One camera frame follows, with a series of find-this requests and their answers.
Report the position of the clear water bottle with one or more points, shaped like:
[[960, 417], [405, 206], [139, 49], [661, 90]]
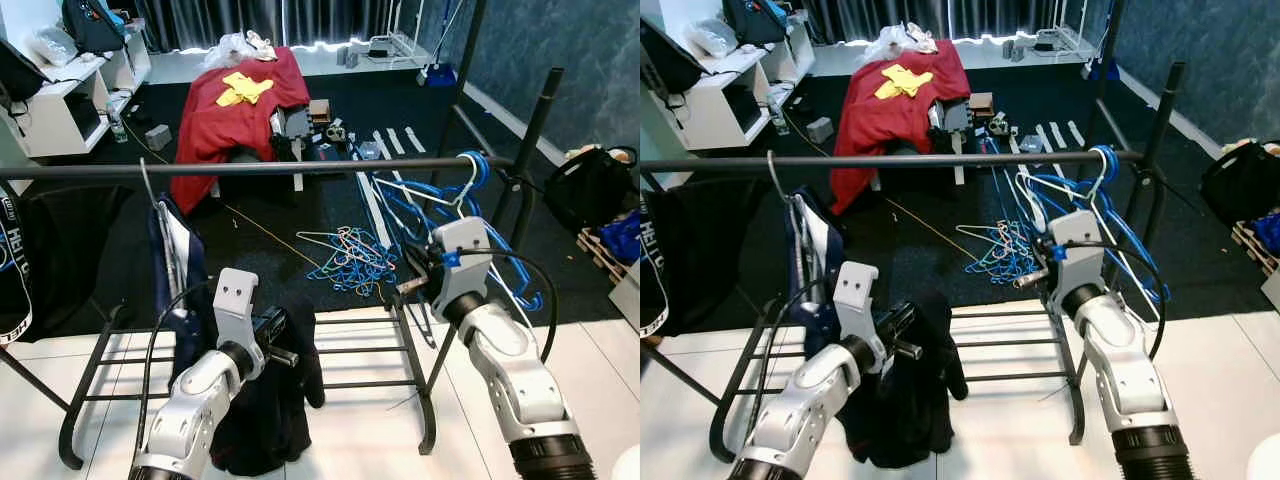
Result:
[[778, 113], [116, 120]]

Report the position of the black garment lettered waistband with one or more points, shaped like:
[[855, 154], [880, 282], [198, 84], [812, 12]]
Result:
[[70, 250], [710, 250]]

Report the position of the blue dustpan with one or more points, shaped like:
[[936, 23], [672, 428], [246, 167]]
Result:
[[1102, 69], [438, 74]]

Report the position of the blue cloth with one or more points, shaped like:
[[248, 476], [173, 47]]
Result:
[[1267, 232], [622, 238]]

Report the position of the black pole stand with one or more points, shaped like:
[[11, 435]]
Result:
[[550, 100], [1172, 90]]

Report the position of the long white floor strip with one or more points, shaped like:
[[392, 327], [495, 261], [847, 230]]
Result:
[[1045, 138], [372, 205], [383, 143]]

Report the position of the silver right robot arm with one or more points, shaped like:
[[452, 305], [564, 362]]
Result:
[[1130, 380], [520, 390]]

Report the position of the white metal frame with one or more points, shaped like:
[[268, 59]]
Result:
[[1048, 42], [385, 45]]

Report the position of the black metal clothes rack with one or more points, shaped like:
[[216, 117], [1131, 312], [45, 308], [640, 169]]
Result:
[[300, 165], [900, 158]]

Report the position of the tangled coloured hanger pile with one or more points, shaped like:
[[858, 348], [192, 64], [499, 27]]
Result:
[[350, 262], [1000, 252]]

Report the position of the yellow cloth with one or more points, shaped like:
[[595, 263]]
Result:
[[245, 90], [903, 80]]

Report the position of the white desk shelf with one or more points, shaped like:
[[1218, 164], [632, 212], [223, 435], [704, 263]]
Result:
[[60, 110], [720, 110]]

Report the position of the red cloth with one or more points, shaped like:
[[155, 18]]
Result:
[[230, 135], [890, 130]]

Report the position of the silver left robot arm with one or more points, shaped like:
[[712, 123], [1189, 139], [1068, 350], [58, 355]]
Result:
[[190, 410], [800, 410]]

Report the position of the white crumpled plastic bag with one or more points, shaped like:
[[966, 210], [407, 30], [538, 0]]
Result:
[[900, 38], [240, 45]]

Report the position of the white chair wooden legs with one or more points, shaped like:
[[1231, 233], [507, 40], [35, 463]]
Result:
[[1268, 460], [630, 468]]

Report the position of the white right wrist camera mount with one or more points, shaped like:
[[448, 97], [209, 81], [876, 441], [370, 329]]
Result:
[[460, 240], [1078, 232]]

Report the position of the small grey box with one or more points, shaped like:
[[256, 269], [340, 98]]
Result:
[[158, 137], [819, 130]]

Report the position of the dark curtain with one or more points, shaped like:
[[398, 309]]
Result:
[[250, 20], [900, 18]]

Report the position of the black tote bag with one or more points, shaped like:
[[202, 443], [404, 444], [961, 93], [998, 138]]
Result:
[[590, 190], [1240, 185]]

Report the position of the dark navy shirt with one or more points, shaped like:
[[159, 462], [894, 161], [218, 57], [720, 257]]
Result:
[[910, 410], [280, 420]]

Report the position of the black floor mat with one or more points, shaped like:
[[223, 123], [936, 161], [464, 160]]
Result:
[[1060, 100], [400, 100]]

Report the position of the wooden pallet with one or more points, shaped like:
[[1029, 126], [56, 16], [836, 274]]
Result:
[[600, 258], [1250, 250]]

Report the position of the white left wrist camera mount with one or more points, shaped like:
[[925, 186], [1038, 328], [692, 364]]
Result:
[[857, 290], [236, 295]]

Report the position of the small brown cardboard box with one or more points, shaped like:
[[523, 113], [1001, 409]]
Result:
[[980, 105], [319, 110]]

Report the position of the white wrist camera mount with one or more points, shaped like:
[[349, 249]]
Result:
[[236, 295], [1078, 232], [460, 240], [857, 290]]

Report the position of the short white floor strip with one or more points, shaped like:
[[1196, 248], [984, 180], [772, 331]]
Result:
[[413, 138], [1060, 135], [397, 140]]

